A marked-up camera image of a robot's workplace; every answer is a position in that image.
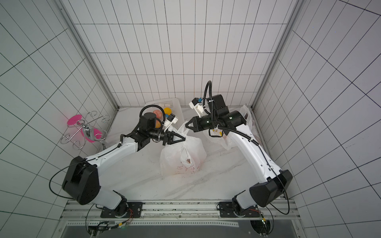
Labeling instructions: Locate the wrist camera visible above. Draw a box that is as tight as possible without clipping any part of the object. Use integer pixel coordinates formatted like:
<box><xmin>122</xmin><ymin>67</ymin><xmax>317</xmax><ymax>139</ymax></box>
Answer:
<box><xmin>164</xmin><ymin>113</ymin><xmax>178</xmax><ymax>127</ymax></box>
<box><xmin>189</xmin><ymin>98</ymin><xmax>206</xmax><ymax>118</ymax></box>

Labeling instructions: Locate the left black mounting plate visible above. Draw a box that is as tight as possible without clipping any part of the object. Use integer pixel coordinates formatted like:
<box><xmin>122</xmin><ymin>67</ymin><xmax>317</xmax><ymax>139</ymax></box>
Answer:
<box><xmin>100</xmin><ymin>202</ymin><xmax>143</xmax><ymax>219</ymax></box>

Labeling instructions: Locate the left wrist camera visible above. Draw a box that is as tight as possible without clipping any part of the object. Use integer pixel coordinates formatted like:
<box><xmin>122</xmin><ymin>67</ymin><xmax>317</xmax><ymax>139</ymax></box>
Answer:
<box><xmin>164</xmin><ymin>113</ymin><xmax>178</xmax><ymax>127</ymax></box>

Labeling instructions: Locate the yellow peach back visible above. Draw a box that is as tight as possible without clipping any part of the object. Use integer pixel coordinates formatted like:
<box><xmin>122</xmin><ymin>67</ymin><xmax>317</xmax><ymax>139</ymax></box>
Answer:
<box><xmin>164</xmin><ymin>108</ymin><xmax>172</xmax><ymax>116</ymax></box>

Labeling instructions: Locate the yellow pink peach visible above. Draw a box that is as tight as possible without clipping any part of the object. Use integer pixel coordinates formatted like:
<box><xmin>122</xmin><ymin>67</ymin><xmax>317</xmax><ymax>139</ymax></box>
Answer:
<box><xmin>155</xmin><ymin>120</ymin><xmax>162</xmax><ymax>129</ymax></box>

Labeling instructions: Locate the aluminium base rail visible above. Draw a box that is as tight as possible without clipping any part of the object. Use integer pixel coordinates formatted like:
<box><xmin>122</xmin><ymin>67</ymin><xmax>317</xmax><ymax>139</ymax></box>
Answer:
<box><xmin>53</xmin><ymin>199</ymin><xmax>306</xmax><ymax>238</ymax></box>

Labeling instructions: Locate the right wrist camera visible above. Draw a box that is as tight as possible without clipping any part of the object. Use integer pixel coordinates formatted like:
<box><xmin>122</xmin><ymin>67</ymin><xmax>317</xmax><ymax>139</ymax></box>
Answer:
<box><xmin>189</xmin><ymin>98</ymin><xmax>206</xmax><ymax>118</ymax></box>

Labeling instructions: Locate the pink wine glass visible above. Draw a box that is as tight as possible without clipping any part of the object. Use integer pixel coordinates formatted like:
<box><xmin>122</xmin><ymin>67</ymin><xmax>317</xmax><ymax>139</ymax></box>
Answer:
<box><xmin>67</xmin><ymin>115</ymin><xmax>82</xmax><ymax>126</ymax></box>
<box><xmin>80</xmin><ymin>128</ymin><xmax>103</xmax><ymax>143</ymax></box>

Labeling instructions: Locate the pink peach back left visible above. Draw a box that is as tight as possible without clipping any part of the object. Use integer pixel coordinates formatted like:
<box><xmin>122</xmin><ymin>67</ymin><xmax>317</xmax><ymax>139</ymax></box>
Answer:
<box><xmin>153</xmin><ymin>110</ymin><xmax>163</xmax><ymax>120</ymax></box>

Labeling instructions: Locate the white bag cartoon print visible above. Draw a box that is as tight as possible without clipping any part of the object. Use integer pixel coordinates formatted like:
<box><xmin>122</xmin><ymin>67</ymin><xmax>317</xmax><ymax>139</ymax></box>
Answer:
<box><xmin>203</xmin><ymin>105</ymin><xmax>257</xmax><ymax>150</ymax></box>

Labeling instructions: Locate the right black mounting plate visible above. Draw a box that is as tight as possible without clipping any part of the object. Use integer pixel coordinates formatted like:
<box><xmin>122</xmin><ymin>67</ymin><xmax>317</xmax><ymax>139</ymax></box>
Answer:
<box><xmin>216</xmin><ymin>202</ymin><xmax>260</xmax><ymax>218</ymax></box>

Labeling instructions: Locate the pink wine glass upper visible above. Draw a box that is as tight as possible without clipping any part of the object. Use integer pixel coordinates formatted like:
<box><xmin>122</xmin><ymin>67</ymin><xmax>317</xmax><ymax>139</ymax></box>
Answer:
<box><xmin>67</xmin><ymin>115</ymin><xmax>82</xmax><ymax>126</ymax></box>

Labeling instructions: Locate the white perforated plastic basket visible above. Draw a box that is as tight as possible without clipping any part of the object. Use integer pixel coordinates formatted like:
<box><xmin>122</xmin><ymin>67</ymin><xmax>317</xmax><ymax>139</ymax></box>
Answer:
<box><xmin>145</xmin><ymin>98</ymin><xmax>185</xmax><ymax>130</ymax></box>

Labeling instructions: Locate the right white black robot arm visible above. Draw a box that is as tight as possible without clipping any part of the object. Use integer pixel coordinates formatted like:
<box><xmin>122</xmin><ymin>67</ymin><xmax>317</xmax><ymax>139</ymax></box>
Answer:
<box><xmin>186</xmin><ymin>95</ymin><xmax>293</xmax><ymax>213</ymax></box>

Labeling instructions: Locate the black mounting plate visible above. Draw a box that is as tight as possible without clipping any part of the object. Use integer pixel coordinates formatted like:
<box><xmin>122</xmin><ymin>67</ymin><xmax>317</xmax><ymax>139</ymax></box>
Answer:
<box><xmin>216</xmin><ymin>202</ymin><xmax>260</xmax><ymax>218</ymax></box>
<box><xmin>100</xmin><ymin>202</ymin><xmax>143</xmax><ymax>219</ymax></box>

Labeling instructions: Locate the white bag red lettering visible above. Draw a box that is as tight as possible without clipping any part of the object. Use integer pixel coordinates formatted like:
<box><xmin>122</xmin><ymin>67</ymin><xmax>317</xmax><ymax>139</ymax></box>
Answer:
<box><xmin>159</xmin><ymin>124</ymin><xmax>206</xmax><ymax>176</ymax></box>

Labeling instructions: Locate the pink wine glass lower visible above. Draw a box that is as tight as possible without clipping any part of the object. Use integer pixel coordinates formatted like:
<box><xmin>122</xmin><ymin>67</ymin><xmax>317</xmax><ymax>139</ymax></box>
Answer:
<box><xmin>80</xmin><ymin>128</ymin><xmax>103</xmax><ymax>143</ymax></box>

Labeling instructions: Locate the chrome wire glass rack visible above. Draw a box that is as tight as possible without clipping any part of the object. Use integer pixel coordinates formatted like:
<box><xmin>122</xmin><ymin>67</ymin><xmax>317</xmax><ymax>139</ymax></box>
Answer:
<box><xmin>60</xmin><ymin>111</ymin><xmax>111</xmax><ymax>151</ymax></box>

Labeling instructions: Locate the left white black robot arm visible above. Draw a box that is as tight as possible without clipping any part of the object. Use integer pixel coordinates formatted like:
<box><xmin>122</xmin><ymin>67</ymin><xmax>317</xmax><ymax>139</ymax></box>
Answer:
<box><xmin>62</xmin><ymin>112</ymin><xmax>185</xmax><ymax>214</ymax></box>

